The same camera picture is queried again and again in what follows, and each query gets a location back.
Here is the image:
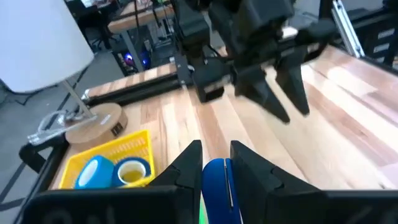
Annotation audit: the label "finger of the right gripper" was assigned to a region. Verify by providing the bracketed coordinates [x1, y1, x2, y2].
[234, 67, 290, 124]
[276, 49, 310, 116]

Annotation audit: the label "yellow plastic basket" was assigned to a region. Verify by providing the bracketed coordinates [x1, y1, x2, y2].
[58, 129, 156, 190]

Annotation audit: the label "background wooden workbench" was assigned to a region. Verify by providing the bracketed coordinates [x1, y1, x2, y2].
[107, 0, 175, 75]

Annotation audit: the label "clear lamp cable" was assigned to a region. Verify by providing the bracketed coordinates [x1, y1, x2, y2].
[27, 109, 97, 147]

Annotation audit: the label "computer with blue lights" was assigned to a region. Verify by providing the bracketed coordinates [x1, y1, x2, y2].
[118, 46, 156, 74]

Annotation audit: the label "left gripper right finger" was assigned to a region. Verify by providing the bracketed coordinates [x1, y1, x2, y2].
[230, 140, 327, 224]

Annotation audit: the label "silver aluminium post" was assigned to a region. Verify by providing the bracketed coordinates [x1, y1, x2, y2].
[331, 0, 365, 59]

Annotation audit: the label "light blue tape roll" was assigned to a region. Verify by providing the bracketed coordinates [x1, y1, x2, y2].
[73, 154, 115, 190]

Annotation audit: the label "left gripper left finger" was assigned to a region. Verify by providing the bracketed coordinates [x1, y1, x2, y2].
[150, 140, 203, 224]

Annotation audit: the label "blue mini stapler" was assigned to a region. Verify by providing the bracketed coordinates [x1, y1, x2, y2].
[201, 157, 243, 224]

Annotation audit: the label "white shade wooden base lamp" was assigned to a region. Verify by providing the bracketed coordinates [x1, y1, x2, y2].
[0, 0, 129, 146]

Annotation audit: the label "dark blue tape roll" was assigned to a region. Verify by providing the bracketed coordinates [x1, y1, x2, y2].
[111, 156, 152, 188]

